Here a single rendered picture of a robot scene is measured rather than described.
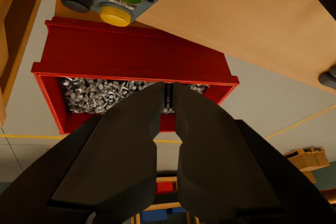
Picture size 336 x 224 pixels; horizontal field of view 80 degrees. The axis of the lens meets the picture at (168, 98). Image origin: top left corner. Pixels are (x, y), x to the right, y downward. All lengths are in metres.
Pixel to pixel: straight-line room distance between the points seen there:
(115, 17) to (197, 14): 0.10
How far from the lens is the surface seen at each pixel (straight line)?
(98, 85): 0.38
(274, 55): 0.38
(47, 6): 1.42
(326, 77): 0.48
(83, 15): 0.39
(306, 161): 6.05
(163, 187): 5.42
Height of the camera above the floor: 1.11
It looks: 31 degrees down
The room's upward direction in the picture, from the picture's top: 172 degrees clockwise
